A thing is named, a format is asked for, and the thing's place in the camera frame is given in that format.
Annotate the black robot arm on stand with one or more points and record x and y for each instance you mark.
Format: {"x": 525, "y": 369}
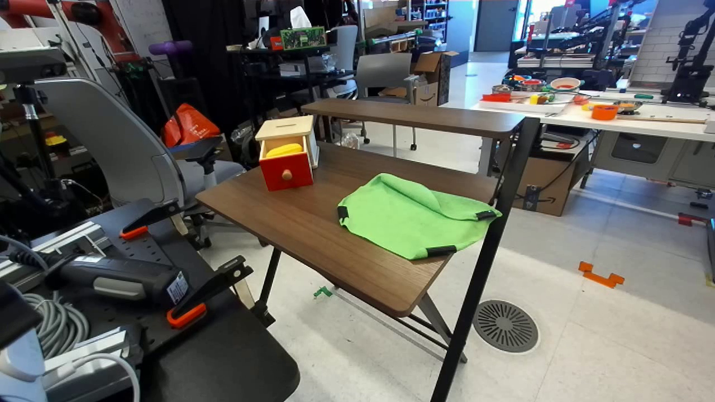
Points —
{"x": 690, "y": 67}

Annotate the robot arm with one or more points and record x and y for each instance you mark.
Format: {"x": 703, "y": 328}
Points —
{"x": 17, "y": 363}

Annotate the green towel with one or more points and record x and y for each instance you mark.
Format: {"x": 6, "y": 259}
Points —
{"x": 408, "y": 220}

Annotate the wooden drawer knob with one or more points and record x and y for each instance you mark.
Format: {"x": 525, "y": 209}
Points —
{"x": 287, "y": 175}

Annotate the red drawer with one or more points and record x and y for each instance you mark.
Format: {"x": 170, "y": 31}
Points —
{"x": 286, "y": 167}

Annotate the yellow object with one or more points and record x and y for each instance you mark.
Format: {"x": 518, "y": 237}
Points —
{"x": 284, "y": 150}

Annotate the wooden box with drawer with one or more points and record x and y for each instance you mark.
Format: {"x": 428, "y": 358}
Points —
{"x": 287, "y": 129}

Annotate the grey chair on castors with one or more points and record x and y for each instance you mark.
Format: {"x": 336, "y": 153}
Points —
{"x": 384, "y": 75}

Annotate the open cardboard box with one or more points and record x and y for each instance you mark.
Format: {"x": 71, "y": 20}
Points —
{"x": 433, "y": 75}

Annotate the green box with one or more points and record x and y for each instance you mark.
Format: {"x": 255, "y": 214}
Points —
{"x": 303, "y": 38}

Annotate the orange bag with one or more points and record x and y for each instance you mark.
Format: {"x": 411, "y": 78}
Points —
{"x": 189, "y": 127}

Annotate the round grey floor vent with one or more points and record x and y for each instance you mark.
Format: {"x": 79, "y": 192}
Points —
{"x": 505, "y": 325}

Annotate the cardboard box with black print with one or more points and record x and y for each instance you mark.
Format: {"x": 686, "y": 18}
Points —
{"x": 550, "y": 181}

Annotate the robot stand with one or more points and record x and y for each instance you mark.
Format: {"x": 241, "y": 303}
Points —
{"x": 223, "y": 363}

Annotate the grey door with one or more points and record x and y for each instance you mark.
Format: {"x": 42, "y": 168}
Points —
{"x": 496, "y": 25}

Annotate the white bowl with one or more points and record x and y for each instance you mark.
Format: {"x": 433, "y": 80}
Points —
{"x": 565, "y": 84}

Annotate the purple dumbbell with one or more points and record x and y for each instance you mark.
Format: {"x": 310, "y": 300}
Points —
{"x": 170, "y": 47}

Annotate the grey office chair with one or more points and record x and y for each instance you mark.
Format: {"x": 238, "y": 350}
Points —
{"x": 120, "y": 139}

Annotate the black power brick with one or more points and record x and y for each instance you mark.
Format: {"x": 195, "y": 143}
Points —
{"x": 120, "y": 276}

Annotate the orange bowl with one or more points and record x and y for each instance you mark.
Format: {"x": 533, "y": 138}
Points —
{"x": 604, "y": 112}

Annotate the white table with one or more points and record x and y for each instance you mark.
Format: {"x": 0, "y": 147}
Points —
{"x": 648, "y": 125}

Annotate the white power strip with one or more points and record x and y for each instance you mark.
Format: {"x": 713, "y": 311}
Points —
{"x": 84, "y": 357}

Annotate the aluminium rail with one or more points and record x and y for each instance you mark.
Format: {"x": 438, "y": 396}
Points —
{"x": 61, "y": 240}

